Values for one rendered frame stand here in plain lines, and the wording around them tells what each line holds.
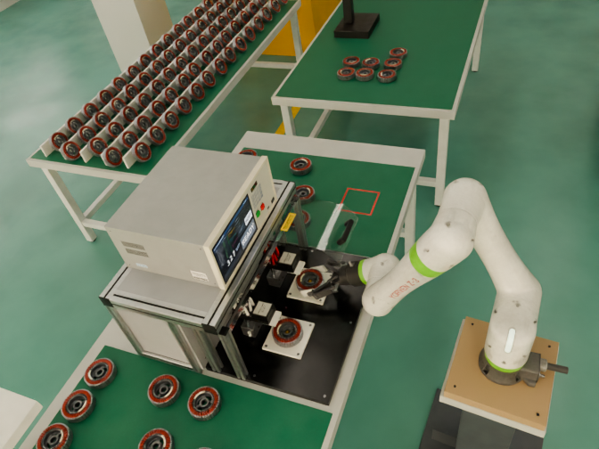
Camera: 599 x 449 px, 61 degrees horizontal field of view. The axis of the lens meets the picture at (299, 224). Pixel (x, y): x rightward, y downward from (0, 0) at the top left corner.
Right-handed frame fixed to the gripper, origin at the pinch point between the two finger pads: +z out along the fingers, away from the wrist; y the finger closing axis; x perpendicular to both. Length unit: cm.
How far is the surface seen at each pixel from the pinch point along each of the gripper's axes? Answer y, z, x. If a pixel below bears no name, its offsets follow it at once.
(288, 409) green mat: 49, -5, 9
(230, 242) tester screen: 22, -9, -44
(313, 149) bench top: -88, 30, -10
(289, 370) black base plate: 36.6, -2.6, 5.2
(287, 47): -323, 167, -9
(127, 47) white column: -273, 292, -99
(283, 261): 1.9, 1.9, -14.4
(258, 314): 26.9, 1.4, -14.1
